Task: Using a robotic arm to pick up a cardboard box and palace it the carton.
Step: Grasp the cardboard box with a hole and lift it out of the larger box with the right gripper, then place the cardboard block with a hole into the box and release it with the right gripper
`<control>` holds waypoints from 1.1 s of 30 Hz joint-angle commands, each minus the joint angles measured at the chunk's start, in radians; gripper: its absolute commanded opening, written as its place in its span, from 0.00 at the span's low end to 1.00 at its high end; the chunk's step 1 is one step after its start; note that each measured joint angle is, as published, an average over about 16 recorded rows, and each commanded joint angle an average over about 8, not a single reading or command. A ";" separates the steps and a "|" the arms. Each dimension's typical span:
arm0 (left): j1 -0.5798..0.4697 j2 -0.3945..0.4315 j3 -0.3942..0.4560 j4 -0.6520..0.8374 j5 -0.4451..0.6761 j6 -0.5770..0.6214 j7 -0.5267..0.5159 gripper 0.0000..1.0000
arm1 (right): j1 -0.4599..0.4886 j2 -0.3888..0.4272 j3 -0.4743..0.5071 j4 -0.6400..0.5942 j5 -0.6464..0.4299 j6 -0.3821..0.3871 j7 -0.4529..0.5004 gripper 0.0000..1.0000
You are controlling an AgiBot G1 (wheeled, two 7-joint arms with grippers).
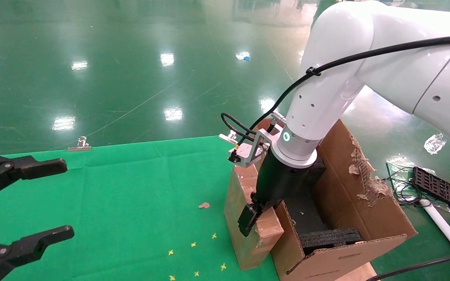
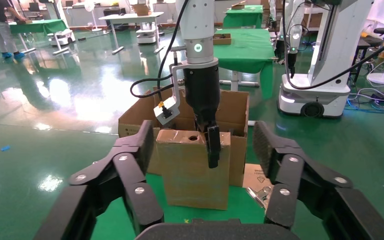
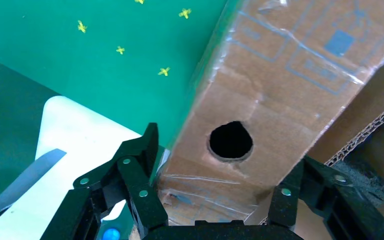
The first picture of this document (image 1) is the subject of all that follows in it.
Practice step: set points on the silver binder clip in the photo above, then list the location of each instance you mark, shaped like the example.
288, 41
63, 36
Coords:
79, 145
227, 136

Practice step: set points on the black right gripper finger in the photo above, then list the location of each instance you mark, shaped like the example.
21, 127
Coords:
250, 220

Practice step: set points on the black foam insert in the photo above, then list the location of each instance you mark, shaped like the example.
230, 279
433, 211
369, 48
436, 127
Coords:
307, 218

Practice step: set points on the small brown cardboard box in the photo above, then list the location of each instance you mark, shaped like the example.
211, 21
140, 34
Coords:
248, 249

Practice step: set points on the flat clear plastic bag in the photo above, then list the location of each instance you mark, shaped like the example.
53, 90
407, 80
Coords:
399, 162

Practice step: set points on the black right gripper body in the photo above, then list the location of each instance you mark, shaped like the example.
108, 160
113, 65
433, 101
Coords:
279, 181

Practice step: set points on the black plastic grid tray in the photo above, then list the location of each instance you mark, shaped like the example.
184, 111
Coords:
440, 189

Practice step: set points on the crumpled clear plastic wrap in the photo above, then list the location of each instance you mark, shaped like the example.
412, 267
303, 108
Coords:
435, 143

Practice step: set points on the large open cardboard carton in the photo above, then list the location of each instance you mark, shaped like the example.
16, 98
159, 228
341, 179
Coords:
365, 203

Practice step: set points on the small cardboard scrap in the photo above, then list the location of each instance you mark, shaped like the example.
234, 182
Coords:
204, 205

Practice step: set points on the white metal frame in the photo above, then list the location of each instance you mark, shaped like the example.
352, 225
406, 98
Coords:
443, 226

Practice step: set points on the large green table cloth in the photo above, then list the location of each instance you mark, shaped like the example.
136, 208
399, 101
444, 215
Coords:
111, 203

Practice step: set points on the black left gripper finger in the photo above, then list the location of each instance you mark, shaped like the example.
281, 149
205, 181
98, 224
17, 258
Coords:
41, 167
22, 248

